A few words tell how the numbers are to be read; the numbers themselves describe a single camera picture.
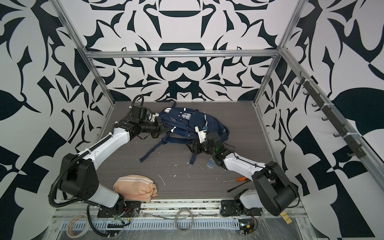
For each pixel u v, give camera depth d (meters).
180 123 0.89
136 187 0.79
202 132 0.76
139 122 0.66
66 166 0.44
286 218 0.71
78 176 0.43
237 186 0.81
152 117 0.71
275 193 0.43
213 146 0.68
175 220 0.71
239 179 0.83
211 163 0.89
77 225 0.70
